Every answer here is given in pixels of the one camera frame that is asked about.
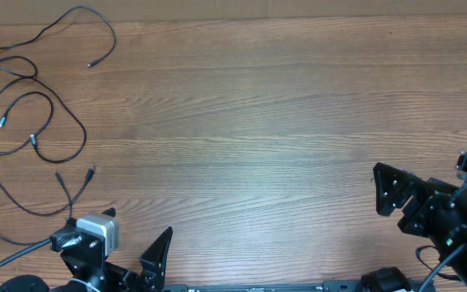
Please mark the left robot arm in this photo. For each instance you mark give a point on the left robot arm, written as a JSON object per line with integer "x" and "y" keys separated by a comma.
{"x": 69, "y": 235}

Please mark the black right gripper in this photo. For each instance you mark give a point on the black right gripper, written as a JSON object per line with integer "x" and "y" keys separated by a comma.
{"x": 419, "y": 197}

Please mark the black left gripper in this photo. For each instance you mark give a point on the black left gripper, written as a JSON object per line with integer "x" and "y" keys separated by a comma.
{"x": 151, "y": 278}

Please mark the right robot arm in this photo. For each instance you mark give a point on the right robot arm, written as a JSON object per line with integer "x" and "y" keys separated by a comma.
{"x": 453, "y": 252}

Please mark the cardboard wall panel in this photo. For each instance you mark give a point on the cardboard wall panel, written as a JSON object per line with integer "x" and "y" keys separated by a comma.
{"x": 46, "y": 11}

